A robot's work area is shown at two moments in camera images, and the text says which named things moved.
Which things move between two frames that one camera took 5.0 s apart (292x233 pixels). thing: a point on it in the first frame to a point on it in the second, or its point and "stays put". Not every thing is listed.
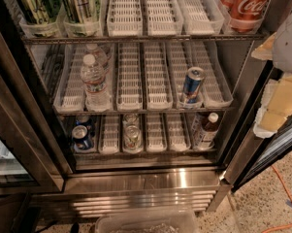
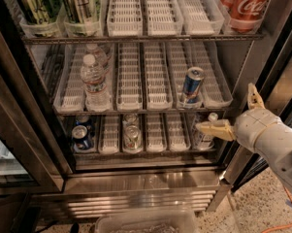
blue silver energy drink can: (192, 83) stays put
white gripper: (288, 50) to (251, 125)
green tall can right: (80, 3) stays put
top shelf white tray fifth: (199, 8) stays put
